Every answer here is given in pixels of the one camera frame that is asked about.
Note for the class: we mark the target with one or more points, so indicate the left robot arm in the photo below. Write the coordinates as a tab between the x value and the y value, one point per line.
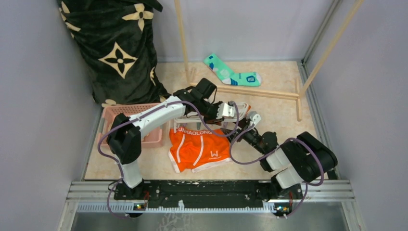
125	137

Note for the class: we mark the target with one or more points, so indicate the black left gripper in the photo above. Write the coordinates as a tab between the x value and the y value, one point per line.
217	105

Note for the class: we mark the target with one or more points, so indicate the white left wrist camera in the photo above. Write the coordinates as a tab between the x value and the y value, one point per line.
226	111

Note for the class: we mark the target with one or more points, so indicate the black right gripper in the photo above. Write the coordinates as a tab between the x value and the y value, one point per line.
232	132

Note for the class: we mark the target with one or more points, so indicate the pink plastic basket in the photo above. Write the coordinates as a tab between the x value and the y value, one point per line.
153	140

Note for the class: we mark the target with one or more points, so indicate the orange underwear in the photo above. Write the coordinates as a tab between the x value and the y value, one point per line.
198	150

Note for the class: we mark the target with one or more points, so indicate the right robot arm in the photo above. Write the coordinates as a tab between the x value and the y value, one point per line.
299	160

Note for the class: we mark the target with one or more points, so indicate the white multi-clip hanger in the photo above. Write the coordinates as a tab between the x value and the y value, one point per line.
193	117

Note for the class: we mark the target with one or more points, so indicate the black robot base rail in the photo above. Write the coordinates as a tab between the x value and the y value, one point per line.
206	193

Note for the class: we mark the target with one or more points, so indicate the wooden drying rack frame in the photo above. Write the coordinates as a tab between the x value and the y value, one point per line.
300	89

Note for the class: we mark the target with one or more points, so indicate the black floral blanket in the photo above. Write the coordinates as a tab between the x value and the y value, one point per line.
115	39

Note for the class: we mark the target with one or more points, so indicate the green blue patterned sock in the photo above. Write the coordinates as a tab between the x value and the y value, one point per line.
229	77

